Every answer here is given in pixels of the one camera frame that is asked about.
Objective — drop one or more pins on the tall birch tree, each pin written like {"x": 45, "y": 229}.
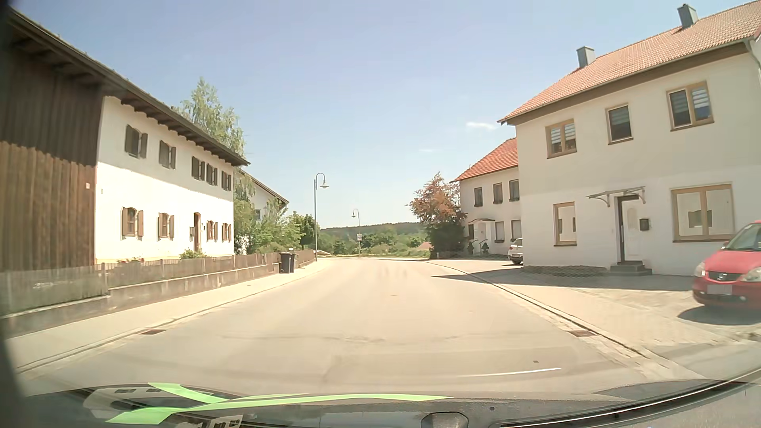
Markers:
{"x": 217, "y": 122}

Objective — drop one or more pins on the grey pavement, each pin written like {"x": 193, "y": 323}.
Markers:
{"x": 148, "y": 318}

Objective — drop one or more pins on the white house with red roof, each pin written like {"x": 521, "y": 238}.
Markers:
{"x": 648, "y": 172}

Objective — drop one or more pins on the wooded hill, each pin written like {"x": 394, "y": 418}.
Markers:
{"x": 374, "y": 235}

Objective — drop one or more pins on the red-leaved tree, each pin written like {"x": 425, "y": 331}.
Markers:
{"x": 440, "y": 211}

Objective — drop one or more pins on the wooden fence on concrete wall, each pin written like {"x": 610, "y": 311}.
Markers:
{"x": 148, "y": 276}

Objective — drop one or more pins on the white house behind trees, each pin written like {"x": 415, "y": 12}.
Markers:
{"x": 264, "y": 199}

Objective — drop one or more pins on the white car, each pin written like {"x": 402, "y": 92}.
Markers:
{"x": 516, "y": 251}

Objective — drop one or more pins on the green trees and bushes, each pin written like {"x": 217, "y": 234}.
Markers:
{"x": 270, "y": 229}

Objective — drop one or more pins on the grey asphalt road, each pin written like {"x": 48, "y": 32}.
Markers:
{"x": 368, "y": 321}

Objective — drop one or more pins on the black wheelie bins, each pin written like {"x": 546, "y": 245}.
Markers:
{"x": 286, "y": 262}

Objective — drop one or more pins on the smaller white red-roofed house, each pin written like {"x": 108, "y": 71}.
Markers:
{"x": 490, "y": 196}

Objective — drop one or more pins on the red car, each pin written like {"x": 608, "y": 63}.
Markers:
{"x": 731, "y": 273}

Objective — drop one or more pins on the paved forecourt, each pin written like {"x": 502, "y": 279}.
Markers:
{"x": 630, "y": 309}

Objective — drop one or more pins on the white farmhouse with wooden barn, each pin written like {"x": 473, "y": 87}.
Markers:
{"x": 148, "y": 196}

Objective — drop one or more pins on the tall curved lamp post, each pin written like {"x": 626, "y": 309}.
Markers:
{"x": 315, "y": 220}

